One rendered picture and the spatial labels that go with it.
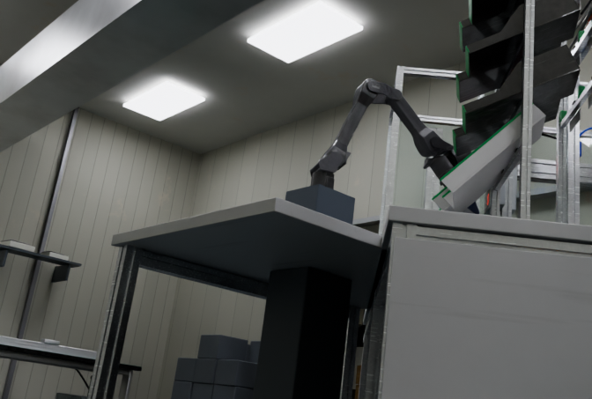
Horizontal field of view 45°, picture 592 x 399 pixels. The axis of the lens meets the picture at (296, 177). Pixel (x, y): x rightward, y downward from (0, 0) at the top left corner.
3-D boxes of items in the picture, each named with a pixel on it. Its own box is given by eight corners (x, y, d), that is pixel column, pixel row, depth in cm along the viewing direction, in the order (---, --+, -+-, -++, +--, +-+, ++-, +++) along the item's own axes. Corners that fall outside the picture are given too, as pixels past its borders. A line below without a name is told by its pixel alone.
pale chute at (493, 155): (453, 193, 161) (439, 179, 163) (454, 210, 173) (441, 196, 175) (546, 114, 163) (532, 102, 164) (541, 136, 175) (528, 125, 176)
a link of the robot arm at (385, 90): (365, 84, 209) (390, 67, 213) (355, 94, 217) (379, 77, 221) (425, 163, 208) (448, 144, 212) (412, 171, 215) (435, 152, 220)
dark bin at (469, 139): (455, 137, 182) (445, 114, 185) (456, 156, 194) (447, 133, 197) (561, 97, 179) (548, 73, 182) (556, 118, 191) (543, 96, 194)
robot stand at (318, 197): (276, 260, 195) (285, 191, 201) (314, 271, 203) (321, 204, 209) (309, 255, 184) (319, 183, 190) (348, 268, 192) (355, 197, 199)
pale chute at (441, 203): (443, 211, 175) (431, 198, 177) (445, 225, 187) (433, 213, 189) (529, 139, 177) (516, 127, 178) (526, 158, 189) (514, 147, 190)
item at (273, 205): (110, 245, 189) (113, 234, 189) (351, 309, 241) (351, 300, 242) (274, 210, 136) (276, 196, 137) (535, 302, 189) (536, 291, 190)
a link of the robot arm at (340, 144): (368, 73, 211) (386, 84, 212) (358, 83, 218) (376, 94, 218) (322, 160, 199) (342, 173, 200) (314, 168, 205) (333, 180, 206)
